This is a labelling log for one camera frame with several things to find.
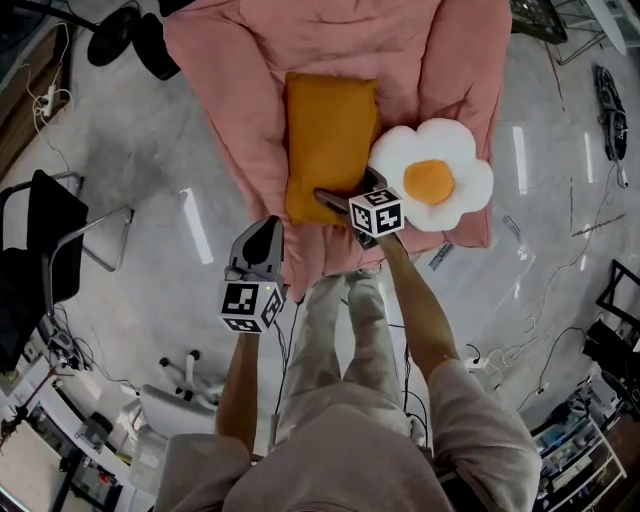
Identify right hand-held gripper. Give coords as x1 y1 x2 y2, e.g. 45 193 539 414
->
313 166 405 250

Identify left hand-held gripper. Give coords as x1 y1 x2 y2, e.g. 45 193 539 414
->
218 215 290 334

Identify orange pillow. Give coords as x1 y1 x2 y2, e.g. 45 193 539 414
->
283 72 381 229

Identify white fried-egg shaped cushion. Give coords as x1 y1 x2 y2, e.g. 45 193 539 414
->
367 118 495 233

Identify clear plastic storage bin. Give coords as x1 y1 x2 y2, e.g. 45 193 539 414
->
414 212 539 301

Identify person's left forearm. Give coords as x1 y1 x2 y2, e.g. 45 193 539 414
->
214 329 265 454

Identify person's right forearm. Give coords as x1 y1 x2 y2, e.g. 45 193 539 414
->
377 232 461 384

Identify white metal shelf rack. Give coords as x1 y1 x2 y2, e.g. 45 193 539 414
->
529 414 629 506

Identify person's light trousers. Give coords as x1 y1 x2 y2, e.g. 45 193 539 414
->
273 269 419 451

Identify white swivel chair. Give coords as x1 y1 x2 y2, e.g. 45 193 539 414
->
130 349 227 501

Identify pink padded lounge chair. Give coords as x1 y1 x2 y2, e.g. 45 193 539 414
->
163 0 514 304

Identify black cantilever chair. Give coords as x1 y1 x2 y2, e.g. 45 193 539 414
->
0 169 135 374

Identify person's beige shirt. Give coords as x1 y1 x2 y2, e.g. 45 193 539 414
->
154 359 544 512

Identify low dark metal table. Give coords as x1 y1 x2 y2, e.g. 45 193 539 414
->
509 0 570 45

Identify black standing fan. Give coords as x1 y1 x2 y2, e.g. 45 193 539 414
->
14 0 144 68

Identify wooden step platform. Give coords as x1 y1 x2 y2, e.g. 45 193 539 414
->
0 14 76 184

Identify black-legged table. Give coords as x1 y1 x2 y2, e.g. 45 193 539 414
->
594 258 640 321

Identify white table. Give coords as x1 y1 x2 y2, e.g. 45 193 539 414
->
554 0 630 67

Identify white workbench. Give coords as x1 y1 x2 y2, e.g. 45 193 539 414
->
0 359 156 512

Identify black strap harness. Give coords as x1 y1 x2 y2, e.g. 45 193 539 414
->
593 64 630 161

